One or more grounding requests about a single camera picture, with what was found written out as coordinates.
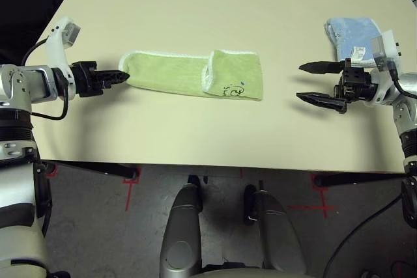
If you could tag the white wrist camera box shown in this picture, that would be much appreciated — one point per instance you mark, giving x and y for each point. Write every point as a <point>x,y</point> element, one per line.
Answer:
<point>57,50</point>
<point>392,47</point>

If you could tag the beige robot torso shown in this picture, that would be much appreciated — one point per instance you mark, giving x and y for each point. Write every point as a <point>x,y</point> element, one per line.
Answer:
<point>234,274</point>

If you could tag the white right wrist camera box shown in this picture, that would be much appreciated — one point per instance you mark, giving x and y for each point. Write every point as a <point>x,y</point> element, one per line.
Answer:
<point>392,47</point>

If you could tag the folded blue towel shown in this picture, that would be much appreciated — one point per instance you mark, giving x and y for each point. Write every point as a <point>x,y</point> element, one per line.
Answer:
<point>352,34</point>

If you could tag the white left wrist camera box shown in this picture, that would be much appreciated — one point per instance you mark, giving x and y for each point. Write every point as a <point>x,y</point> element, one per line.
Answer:
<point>57,50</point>

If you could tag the black foam floor mat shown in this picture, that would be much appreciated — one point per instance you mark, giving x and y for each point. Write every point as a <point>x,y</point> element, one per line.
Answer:
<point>26,14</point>

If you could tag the black table frame brace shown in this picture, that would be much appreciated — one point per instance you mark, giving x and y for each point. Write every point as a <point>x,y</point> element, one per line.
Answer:
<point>358,178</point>
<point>107,170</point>

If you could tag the green towel with white trim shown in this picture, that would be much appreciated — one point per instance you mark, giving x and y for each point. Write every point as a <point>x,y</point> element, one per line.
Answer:
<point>163,73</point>

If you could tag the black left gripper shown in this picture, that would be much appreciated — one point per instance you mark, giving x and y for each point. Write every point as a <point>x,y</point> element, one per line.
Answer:
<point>83,79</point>

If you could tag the grey right robot leg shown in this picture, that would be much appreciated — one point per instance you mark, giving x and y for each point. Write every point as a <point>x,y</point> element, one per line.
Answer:
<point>277,232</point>

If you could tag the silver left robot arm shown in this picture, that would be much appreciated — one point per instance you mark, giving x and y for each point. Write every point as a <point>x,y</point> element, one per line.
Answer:
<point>19,82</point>

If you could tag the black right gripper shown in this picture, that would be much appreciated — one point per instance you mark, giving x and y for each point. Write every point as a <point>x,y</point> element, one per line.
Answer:
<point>358,86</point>

